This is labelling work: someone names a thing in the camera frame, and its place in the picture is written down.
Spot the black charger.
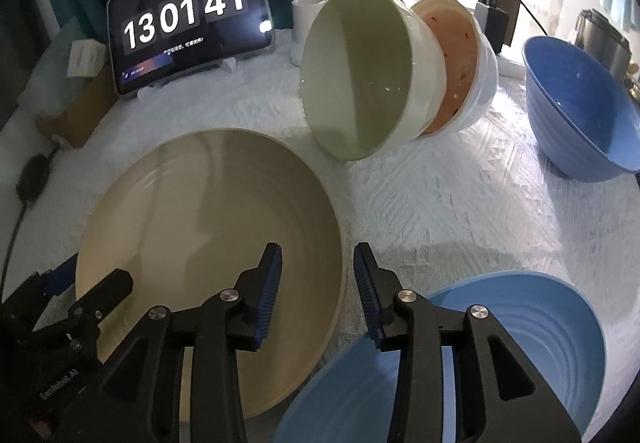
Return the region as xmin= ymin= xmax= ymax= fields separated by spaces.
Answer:
xmin=482 ymin=5 xmax=511 ymax=54

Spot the cardboard box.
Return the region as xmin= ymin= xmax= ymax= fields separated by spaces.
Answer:
xmin=35 ymin=88 xmax=113 ymax=148

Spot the tablet with clock display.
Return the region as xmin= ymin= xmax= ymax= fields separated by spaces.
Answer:
xmin=106 ymin=0 xmax=277 ymax=96

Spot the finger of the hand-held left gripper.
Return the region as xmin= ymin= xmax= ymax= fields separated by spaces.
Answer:
xmin=2 ymin=268 xmax=78 ymax=324
xmin=30 ymin=269 xmax=134 ymax=364

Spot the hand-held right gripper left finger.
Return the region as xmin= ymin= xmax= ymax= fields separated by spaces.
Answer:
xmin=75 ymin=243 xmax=283 ymax=443

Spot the small white box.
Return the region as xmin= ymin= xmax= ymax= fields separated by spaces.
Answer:
xmin=66 ymin=40 xmax=107 ymax=80

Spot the black round pouch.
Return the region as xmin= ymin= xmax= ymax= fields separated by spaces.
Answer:
xmin=16 ymin=154 xmax=51 ymax=204

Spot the white charger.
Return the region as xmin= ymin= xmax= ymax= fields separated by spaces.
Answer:
xmin=472 ymin=0 xmax=493 ymax=36

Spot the blue ribbed bowl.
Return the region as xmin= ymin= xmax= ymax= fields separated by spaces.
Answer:
xmin=521 ymin=36 xmax=640 ymax=182

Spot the pale green bowl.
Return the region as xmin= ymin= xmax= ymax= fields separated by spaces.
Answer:
xmin=300 ymin=0 xmax=447 ymax=161

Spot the white bowl with pink inside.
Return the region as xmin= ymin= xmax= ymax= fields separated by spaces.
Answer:
xmin=411 ymin=0 xmax=500 ymax=138

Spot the white power strip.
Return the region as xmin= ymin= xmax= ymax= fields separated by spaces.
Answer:
xmin=492 ymin=45 xmax=526 ymax=78

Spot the clear plastic bag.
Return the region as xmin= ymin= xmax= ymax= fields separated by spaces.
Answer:
xmin=20 ymin=30 xmax=108 ymax=124

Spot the black pouch cable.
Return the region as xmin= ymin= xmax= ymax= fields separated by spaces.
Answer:
xmin=0 ymin=200 xmax=31 ymax=296

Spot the beige and blue plate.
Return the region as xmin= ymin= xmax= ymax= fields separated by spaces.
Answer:
xmin=272 ymin=272 xmax=607 ymax=443

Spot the white textured tablecloth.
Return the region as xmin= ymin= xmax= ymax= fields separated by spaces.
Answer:
xmin=0 ymin=25 xmax=640 ymax=443

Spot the white desk lamp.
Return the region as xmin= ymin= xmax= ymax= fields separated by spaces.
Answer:
xmin=290 ymin=0 xmax=332 ymax=67

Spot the beige ribbed plate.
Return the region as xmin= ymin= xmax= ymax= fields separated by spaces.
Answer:
xmin=75 ymin=128 xmax=348 ymax=409

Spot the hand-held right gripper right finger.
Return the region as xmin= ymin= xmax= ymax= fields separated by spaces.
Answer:
xmin=353 ymin=243 xmax=583 ymax=443

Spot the black charging cable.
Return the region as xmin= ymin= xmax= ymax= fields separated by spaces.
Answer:
xmin=489 ymin=0 xmax=551 ymax=38

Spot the steel tumbler with dark lid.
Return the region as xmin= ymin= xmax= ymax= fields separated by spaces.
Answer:
xmin=572 ymin=9 xmax=632 ymax=78

